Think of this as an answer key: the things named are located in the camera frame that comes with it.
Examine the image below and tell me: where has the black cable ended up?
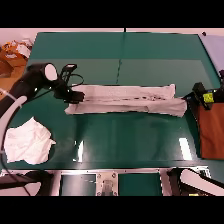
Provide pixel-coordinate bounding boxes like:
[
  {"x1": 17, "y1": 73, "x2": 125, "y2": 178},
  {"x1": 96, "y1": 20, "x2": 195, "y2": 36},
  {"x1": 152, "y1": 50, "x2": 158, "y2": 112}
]
[{"x1": 61, "y1": 72, "x2": 85, "y2": 89}]

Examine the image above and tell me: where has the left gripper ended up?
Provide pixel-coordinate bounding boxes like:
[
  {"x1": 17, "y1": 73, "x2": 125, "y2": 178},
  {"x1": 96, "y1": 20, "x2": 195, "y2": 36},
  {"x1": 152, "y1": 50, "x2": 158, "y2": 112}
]
[{"x1": 58, "y1": 87, "x2": 86, "y2": 105}]

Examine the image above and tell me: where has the brown garment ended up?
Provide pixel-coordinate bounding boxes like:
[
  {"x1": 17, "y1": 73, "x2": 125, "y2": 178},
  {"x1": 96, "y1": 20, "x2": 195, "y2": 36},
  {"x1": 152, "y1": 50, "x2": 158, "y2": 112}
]
[{"x1": 195, "y1": 99, "x2": 224, "y2": 161}]

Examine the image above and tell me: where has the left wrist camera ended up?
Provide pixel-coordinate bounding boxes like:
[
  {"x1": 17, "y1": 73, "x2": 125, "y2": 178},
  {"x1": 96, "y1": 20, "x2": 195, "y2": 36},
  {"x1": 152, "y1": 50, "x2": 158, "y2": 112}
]
[{"x1": 60, "y1": 63, "x2": 78, "y2": 82}]

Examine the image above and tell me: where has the white garment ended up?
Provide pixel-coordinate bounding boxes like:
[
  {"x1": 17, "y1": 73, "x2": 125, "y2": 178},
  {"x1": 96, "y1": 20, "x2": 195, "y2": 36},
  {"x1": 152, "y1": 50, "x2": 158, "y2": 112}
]
[{"x1": 3, "y1": 116, "x2": 57, "y2": 165}]

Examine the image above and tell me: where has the white T-shirt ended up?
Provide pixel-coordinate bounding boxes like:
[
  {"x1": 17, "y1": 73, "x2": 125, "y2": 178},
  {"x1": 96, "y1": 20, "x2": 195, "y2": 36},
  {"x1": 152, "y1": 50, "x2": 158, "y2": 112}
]
[{"x1": 63, "y1": 83, "x2": 189, "y2": 118}]

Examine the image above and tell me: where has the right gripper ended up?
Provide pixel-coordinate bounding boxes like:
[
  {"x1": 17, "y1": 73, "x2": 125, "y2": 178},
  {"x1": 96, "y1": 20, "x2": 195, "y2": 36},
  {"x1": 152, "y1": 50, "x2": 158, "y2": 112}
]
[{"x1": 190, "y1": 81, "x2": 215, "y2": 111}]

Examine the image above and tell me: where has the brown cardboard box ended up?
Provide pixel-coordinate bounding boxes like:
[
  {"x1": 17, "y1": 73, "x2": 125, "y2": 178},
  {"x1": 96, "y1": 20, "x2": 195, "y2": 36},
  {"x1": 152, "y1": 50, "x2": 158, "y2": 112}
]
[{"x1": 0, "y1": 39, "x2": 34, "y2": 78}]

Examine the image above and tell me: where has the silver frame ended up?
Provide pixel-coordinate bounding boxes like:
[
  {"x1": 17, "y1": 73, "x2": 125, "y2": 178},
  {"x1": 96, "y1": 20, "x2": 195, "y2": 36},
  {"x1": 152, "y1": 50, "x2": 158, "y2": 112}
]
[{"x1": 0, "y1": 167, "x2": 224, "y2": 197}]

